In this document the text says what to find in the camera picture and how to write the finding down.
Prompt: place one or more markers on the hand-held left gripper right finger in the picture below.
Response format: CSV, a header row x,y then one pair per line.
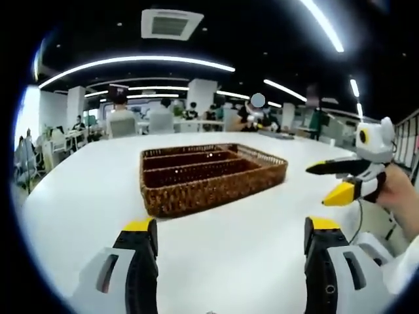
x,y
320,261

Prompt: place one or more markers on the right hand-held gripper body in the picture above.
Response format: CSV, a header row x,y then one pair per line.
x,y
376,140

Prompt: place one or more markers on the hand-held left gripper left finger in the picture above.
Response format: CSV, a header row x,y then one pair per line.
x,y
140,261

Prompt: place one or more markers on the brown wicker storage tray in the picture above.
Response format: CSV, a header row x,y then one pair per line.
x,y
203,196

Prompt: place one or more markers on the black railing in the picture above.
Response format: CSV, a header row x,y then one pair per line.
x,y
406,119

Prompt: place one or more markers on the dark green panel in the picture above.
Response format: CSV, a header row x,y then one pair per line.
x,y
316,124

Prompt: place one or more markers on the ceiling light strip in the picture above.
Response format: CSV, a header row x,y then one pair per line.
x,y
355,87
284,90
137,60
324,26

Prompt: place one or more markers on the green potted plant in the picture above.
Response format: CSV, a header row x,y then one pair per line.
x,y
178,112

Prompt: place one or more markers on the hanging dark display screen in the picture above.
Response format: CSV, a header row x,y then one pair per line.
x,y
118,90

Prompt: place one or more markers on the ceiling air conditioner vent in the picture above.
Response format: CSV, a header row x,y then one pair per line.
x,y
171,24

